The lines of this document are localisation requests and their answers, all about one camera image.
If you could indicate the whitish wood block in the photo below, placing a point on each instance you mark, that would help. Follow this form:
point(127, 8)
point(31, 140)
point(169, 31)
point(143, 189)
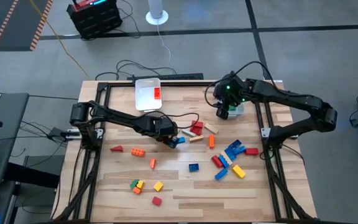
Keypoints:
point(188, 133)

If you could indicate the dark under-desk shelf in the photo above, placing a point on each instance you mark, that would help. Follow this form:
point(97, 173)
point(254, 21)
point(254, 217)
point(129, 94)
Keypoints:
point(33, 174)

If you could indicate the white round-base stand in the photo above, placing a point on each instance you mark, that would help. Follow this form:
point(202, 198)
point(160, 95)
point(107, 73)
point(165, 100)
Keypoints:
point(156, 15)

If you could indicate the red cylinder block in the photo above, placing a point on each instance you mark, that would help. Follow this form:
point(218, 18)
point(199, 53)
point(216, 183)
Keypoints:
point(217, 161)

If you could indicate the orange long stud brick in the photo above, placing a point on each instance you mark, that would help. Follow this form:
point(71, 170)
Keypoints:
point(138, 152)

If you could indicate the white metal mounting bracket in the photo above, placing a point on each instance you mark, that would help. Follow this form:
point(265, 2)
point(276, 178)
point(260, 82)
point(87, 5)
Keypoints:
point(265, 132)
point(99, 133)

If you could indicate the red rectangular block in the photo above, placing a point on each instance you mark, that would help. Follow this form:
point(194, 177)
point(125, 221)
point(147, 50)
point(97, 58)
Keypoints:
point(252, 151)

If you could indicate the yellow half-round block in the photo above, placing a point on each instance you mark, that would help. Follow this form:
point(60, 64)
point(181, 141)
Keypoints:
point(158, 186)

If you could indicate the black power adapter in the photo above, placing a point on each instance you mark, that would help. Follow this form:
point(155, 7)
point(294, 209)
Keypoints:
point(56, 133)

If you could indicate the clear grey plastic bin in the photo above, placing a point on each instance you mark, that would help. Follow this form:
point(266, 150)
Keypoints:
point(240, 111)

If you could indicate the orange-red stud brick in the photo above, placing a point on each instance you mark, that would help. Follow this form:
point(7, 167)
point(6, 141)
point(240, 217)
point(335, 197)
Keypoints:
point(157, 93)

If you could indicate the dark grey side desk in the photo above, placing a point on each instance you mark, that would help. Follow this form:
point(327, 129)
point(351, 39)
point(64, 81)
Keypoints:
point(11, 124)

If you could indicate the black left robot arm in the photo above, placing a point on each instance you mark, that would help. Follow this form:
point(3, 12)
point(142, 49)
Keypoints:
point(120, 118)

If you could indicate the red triangle block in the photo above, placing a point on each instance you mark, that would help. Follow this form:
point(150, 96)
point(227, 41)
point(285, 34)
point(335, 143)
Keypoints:
point(117, 149)

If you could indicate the green small block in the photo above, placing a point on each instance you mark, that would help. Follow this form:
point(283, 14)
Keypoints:
point(134, 183)

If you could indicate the blue long block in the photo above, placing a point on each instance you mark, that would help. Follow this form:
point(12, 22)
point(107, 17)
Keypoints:
point(221, 174)

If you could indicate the yellow small block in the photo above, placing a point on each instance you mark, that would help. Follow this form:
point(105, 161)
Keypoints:
point(140, 184)

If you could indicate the orange wedge block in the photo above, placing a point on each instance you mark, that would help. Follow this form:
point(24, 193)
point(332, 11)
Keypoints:
point(152, 163)

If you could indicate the red rounded block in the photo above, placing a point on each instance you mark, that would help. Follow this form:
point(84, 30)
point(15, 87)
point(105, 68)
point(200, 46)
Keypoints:
point(157, 201)

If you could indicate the black power strip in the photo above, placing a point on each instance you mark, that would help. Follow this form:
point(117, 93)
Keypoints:
point(166, 76)

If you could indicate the red large block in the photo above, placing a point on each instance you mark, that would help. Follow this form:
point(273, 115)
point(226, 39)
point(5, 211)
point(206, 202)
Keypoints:
point(196, 127)

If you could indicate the yellow long block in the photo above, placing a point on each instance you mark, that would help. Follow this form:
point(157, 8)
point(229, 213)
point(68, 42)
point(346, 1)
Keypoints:
point(238, 171)

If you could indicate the black stacked crate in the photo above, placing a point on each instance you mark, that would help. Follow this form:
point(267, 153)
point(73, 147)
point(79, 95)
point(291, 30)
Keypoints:
point(98, 25)

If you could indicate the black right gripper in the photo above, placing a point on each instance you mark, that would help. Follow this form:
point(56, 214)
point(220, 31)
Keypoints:
point(230, 90)

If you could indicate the orange small block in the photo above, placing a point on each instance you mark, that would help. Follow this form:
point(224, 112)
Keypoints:
point(137, 190)

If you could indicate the blue hollow brick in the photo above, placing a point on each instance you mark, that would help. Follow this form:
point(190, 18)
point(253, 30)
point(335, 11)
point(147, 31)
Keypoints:
point(235, 143)

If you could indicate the red black device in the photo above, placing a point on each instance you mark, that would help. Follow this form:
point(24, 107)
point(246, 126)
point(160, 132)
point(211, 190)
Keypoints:
point(84, 3)

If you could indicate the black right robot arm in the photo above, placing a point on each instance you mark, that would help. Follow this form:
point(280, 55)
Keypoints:
point(306, 105)

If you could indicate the pale wood block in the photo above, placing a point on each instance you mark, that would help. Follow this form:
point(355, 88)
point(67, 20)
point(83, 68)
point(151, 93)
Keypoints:
point(227, 156)

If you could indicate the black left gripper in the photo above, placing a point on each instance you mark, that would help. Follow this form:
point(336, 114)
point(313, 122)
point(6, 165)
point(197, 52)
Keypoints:
point(162, 127)

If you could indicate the blue large brick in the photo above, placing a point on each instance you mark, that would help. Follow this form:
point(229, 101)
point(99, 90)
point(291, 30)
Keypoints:
point(233, 153)

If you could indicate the black aluminium table frame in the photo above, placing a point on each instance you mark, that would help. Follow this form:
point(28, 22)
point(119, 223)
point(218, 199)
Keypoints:
point(179, 83)

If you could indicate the natural wood plank block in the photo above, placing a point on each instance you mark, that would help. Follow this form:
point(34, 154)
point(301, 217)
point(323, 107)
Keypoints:
point(211, 128)

